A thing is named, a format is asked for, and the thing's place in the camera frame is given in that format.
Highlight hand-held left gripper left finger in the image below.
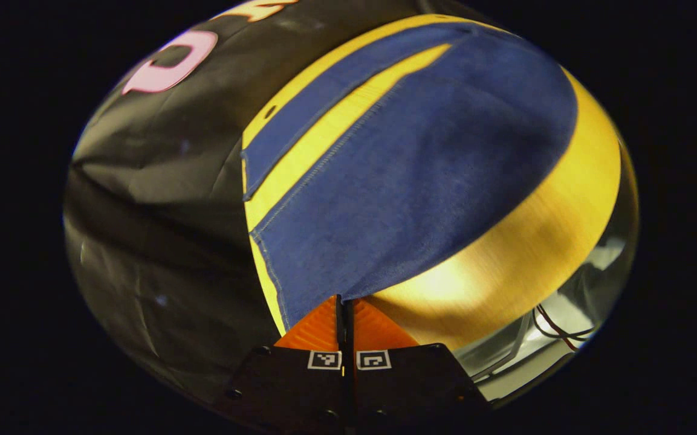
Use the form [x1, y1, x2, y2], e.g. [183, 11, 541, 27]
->
[218, 295, 347, 434]

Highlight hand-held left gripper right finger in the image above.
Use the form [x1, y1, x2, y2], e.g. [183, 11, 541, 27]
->
[347, 298, 494, 434]

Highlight blue denim jeans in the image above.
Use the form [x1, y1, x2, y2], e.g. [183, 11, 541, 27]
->
[241, 23, 579, 332]

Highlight black backdrop cloth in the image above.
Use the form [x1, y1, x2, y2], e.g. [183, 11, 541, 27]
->
[63, 0, 476, 407]

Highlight thin black cable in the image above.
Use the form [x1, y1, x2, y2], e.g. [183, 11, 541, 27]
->
[532, 307, 595, 340]

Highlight thin red cable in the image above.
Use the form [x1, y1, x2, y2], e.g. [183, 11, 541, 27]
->
[537, 304, 586, 352]

